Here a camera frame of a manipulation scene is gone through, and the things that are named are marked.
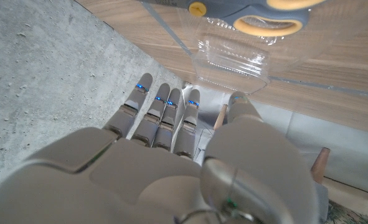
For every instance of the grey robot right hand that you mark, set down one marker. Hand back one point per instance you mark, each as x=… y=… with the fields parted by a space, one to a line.
x=140 y=180

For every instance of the clear plastic clamshell container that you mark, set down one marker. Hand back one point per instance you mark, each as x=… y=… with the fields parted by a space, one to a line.
x=233 y=62

